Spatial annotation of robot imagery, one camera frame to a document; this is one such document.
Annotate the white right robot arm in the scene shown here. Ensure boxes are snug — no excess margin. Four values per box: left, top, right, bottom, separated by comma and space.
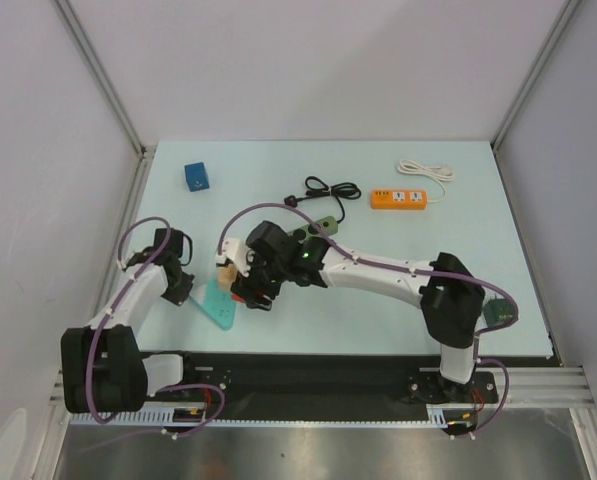
216, 221, 484, 401

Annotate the orange power strip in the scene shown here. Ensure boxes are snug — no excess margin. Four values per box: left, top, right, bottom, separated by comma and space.
370, 189, 429, 211

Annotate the black power strip cord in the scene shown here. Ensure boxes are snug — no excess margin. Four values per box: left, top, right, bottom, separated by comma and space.
282, 175, 363, 224

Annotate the teal triangular power strip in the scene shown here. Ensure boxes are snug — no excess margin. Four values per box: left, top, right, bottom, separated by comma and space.
190, 280, 236, 331

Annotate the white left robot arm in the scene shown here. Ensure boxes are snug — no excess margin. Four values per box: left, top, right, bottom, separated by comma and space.
60, 228, 199, 424

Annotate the blue cube socket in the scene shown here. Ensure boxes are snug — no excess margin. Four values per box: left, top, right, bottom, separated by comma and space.
184, 162, 210, 192

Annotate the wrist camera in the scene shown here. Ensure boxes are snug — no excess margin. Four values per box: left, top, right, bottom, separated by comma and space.
117, 248, 151, 271
215, 238, 252, 277

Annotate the red cube socket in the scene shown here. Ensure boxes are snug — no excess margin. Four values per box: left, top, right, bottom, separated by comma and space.
231, 294, 272, 309

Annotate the white slotted cable duct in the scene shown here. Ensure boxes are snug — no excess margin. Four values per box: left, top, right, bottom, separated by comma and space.
70, 404, 479, 429

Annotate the green power strip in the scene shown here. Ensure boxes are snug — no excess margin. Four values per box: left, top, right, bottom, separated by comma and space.
288, 216, 339, 243

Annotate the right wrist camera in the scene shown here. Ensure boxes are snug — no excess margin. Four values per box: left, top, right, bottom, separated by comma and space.
215, 238, 252, 277

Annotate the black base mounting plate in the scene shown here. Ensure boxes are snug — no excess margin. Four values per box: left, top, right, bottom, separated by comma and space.
155, 352, 499, 422

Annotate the dark green cube socket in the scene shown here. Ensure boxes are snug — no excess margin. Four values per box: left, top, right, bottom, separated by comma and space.
482, 297, 516, 328

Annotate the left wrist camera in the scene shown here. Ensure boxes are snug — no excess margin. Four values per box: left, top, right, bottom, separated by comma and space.
117, 248, 151, 271

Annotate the aluminium frame rail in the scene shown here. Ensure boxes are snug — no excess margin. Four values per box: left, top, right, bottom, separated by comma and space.
50, 144, 157, 404

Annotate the beige cube socket adapter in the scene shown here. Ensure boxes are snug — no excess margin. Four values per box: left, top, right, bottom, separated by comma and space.
216, 264, 239, 292

